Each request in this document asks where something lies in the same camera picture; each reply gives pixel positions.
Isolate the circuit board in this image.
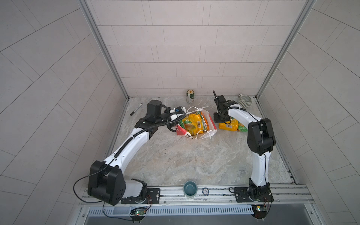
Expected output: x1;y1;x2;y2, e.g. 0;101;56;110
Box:
252;205;268;219
130;207;147;222

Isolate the left circuit board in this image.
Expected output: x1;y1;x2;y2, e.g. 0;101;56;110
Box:
130;207;147;222

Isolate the green snack packet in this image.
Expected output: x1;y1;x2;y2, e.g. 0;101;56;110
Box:
237;123;248;132

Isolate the blue white poker chip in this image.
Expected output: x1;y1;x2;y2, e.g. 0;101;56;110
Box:
202;187;210;196

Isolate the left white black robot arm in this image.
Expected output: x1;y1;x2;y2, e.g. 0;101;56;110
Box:
87;100;187;206

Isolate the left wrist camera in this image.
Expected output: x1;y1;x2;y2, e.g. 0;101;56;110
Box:
170;106;187;118

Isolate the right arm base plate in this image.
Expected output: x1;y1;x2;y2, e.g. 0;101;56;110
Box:
233;185;274;203

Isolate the right circuit board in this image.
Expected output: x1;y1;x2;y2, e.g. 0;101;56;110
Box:
252;205;268;219

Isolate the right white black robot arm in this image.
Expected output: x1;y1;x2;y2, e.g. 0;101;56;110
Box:
214;94;276;203

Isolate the yellow snack packet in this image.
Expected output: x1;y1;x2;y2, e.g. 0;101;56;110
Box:
218;117;239;131
180;111;210;136

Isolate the red white paper gift bag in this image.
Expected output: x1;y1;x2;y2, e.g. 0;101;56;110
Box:
175;106;217;140

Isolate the aluminium rail frame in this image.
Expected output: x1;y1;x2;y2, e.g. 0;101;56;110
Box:
67;183;326;225

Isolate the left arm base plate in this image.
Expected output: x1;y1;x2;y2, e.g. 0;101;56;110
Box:
121;188;161;204

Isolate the green white drink can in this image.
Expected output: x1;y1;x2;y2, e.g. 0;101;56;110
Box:
186;90;195;104

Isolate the striped ceramic mug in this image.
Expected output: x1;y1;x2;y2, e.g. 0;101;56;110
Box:
238;94;252;109

